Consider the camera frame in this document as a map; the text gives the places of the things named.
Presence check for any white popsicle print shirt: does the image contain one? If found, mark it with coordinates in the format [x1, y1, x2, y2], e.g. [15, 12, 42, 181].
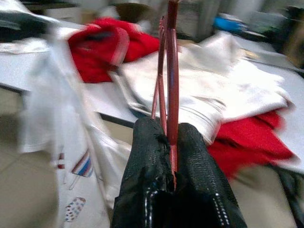
[19, 26, 133, 228]

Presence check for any red plastic clothes hanger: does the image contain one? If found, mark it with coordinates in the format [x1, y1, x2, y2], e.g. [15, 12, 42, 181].
[151, 0, 180, 190]

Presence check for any white folded garment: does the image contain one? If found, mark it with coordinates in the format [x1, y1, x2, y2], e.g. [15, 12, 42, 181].
[114, 30, 296, 145]

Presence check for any red garment striped trim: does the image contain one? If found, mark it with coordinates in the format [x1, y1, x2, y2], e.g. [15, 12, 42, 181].
[67, 18, 161, 84]

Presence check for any plain red garment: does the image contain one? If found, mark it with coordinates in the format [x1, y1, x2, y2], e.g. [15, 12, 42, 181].
[206, 111, 297, 181]

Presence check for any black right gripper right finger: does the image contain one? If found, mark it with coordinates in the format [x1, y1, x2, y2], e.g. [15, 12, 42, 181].
[175, 122, 247, 228]

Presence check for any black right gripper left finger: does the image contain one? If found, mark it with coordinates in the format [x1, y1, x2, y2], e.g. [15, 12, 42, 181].
[111, 117, 175, 228]

